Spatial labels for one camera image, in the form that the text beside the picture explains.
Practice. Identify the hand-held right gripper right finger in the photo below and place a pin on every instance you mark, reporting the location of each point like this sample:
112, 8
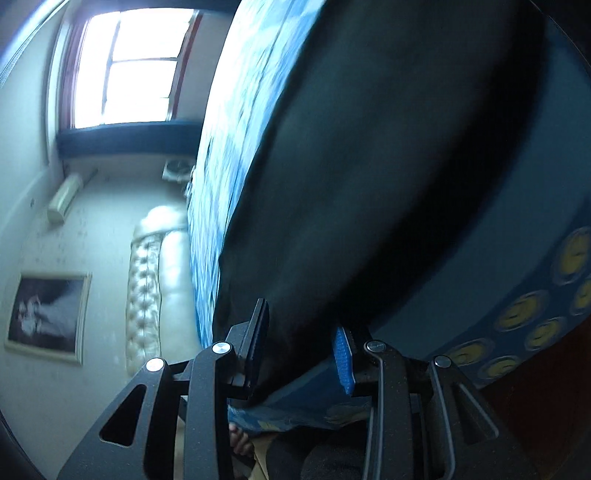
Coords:
344, 364

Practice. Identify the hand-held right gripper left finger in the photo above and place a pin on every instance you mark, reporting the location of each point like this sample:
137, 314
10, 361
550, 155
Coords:
256, 341

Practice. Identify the black pants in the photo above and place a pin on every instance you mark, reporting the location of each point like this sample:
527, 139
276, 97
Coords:
369, 161

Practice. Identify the cream tufted headboard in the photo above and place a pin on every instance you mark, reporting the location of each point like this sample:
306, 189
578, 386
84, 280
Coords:
157, 286

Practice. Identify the blue patterned bed sheet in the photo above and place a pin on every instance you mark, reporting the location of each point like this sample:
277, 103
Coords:
240, 138

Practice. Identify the white air conditioner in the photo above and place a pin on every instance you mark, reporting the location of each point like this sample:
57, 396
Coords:
64, 196

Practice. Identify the window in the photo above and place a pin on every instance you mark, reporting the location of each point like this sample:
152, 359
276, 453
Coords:
134, 69

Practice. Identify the white wall fan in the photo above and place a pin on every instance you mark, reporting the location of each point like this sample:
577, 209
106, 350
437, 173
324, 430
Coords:
178, 170

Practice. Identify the framed wall picture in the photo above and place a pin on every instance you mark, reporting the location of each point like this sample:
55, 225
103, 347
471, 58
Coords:
46, 316

